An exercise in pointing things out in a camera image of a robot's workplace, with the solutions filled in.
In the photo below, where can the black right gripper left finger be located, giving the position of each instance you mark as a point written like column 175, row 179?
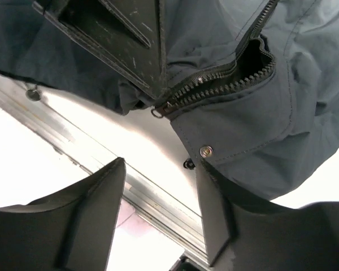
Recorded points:
column 71, row 229

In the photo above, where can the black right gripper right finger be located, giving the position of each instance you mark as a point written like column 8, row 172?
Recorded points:
column 243, row 231

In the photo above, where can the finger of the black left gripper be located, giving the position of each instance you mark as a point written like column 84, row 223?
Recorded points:
column 128, row 36

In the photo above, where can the grey black gradient jacket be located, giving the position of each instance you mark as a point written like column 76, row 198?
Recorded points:
column 256, row 82

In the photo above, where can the aluminium table edge rail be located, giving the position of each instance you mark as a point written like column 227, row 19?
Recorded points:
column 161, row 189

